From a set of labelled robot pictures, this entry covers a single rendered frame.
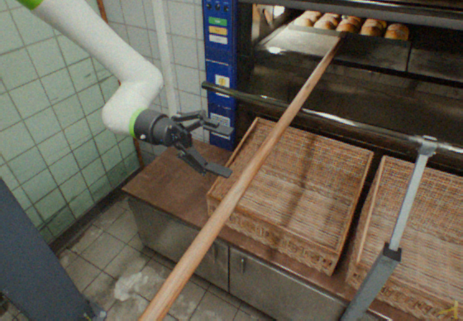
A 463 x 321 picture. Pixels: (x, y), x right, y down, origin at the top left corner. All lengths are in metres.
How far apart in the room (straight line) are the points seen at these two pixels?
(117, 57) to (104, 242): 1.47
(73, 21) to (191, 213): 0.90
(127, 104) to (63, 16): 0.25
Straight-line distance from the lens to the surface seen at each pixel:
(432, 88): 1.27
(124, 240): 2.09
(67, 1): 0.83
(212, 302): 1.80
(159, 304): 0.50
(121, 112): 0.85
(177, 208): 1.40
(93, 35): 0.85
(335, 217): 1.42
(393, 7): 1.04
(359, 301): 1.13
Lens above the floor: 1.65
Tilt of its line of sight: 39 degrees down
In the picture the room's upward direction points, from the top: straight up
